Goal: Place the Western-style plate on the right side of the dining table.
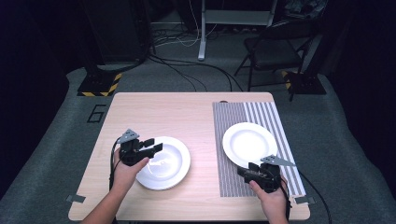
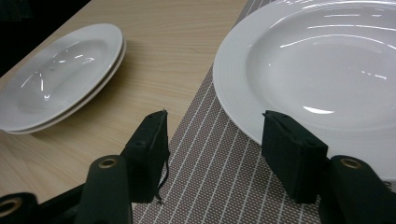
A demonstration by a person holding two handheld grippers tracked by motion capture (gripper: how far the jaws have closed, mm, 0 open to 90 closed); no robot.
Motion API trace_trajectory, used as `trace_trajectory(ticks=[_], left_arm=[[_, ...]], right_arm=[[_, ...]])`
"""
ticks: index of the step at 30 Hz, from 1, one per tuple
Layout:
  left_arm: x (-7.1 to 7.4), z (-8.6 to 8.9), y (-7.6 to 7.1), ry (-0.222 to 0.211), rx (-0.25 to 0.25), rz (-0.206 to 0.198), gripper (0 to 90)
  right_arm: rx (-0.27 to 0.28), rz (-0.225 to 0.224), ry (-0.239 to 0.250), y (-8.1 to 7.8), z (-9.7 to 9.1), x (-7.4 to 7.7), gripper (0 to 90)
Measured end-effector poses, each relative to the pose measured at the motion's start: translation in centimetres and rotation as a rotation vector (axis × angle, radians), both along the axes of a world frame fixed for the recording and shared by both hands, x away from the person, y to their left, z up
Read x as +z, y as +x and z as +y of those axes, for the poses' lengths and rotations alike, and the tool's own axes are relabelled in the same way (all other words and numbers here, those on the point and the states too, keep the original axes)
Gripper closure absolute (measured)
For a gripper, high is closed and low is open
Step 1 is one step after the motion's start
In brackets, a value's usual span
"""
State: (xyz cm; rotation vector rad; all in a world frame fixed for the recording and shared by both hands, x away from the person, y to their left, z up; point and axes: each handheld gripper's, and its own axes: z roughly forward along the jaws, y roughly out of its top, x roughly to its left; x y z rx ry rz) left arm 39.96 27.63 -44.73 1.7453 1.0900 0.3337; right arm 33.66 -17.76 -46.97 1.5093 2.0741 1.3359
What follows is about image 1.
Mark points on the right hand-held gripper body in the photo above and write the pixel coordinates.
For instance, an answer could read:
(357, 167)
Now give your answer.
(267, 174)

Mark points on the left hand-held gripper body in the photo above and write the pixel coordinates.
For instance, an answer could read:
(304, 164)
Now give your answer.
(130, 151)

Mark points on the white deep plate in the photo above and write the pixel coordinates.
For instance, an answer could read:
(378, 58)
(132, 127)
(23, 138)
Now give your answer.
(246, 143)
(169, 168)

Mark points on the person's left hand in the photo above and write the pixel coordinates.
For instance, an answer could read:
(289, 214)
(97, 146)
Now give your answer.
(126, 174)

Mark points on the person's right hand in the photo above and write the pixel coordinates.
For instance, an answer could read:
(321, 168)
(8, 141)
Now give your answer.
(271, 199)

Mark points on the striped grey placemat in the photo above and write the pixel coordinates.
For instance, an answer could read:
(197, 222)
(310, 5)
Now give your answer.
(232, 177)

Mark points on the grey tape strip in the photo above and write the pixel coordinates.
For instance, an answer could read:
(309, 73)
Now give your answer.
(304, 200)
(75, 198)

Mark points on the black yellow striped stand base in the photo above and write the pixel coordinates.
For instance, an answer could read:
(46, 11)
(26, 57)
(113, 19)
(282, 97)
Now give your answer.
(306, 84)
(99, 85)

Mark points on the black folding chair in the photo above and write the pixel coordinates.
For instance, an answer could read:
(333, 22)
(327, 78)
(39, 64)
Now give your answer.
(274, 53)

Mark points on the white metal stand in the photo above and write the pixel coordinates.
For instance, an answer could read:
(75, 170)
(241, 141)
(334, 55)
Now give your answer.
(204, 31)

